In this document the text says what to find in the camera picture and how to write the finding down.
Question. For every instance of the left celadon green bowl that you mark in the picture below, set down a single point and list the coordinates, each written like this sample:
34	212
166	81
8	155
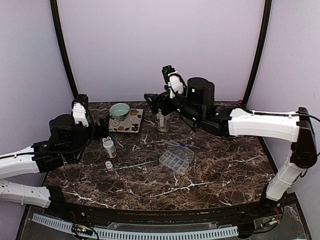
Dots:
119	111

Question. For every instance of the black left frame post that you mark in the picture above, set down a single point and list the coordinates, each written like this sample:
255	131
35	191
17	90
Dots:
62	47

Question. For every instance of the white slotted cable duct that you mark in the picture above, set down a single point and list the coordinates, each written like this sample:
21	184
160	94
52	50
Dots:
134	232

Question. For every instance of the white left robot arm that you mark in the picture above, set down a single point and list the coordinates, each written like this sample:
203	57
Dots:
68	139

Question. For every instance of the white pill bottle orange label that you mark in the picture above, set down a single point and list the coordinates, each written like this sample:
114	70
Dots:
109	147

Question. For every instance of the black right frame post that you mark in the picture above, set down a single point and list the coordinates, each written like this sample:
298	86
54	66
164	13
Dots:
258	53

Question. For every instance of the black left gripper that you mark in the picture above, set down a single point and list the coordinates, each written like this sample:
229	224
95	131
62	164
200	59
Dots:
97	135

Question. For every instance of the black front table rail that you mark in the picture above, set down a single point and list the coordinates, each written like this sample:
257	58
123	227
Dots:
102	216

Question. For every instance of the beige ceramic mug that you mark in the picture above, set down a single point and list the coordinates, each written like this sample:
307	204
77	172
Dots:
163	122

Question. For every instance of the floral square coaster tile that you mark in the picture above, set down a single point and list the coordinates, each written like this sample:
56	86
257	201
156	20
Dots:
131	124

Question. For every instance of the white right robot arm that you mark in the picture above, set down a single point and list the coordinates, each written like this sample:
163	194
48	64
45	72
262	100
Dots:
195	101

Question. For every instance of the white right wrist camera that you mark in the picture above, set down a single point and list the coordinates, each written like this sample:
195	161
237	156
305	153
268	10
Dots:
174	82

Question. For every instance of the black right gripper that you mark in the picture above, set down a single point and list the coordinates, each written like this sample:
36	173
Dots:
155	99

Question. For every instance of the black frame post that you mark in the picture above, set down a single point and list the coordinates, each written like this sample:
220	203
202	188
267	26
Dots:
62	47
258	53

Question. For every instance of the clear plastic pill organizer box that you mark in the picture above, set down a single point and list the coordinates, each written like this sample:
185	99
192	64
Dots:
177	157

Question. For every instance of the small white bottle cap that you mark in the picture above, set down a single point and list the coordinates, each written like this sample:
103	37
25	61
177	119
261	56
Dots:
109	166

